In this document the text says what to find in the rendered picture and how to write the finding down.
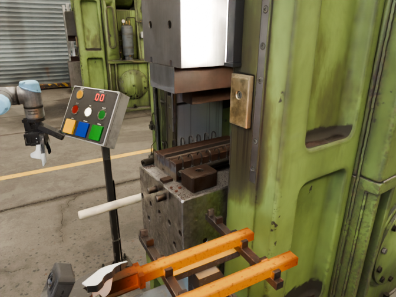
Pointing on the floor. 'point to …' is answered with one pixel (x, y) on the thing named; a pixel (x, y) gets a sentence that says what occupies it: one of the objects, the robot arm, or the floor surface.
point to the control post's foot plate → (115, 262)
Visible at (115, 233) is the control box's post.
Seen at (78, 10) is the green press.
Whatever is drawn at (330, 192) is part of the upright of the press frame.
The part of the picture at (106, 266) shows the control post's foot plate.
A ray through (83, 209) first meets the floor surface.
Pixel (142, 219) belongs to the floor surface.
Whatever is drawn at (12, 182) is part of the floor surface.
